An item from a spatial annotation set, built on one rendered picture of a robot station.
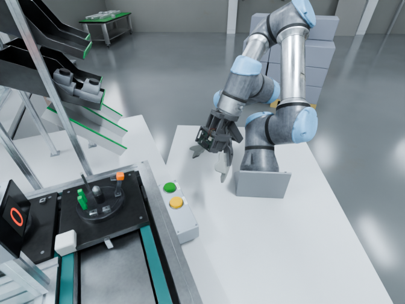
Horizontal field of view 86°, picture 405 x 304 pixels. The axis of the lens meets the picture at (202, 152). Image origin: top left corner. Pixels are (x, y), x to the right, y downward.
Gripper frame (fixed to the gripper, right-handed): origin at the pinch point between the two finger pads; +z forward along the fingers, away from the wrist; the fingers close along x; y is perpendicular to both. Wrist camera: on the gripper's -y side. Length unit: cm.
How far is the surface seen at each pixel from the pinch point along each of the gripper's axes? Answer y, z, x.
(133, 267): 23.3, 24.8, 7.6
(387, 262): -144, 43, 64
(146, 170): 8.4, 12.5, -20.3
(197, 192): -8.6, 15.2, -6.8
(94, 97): 26.1, -7.6, -35.3
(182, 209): 7.8, 12.1, 2.9
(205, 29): -536, -162, -684
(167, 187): 7.8, 10.8, -6.9
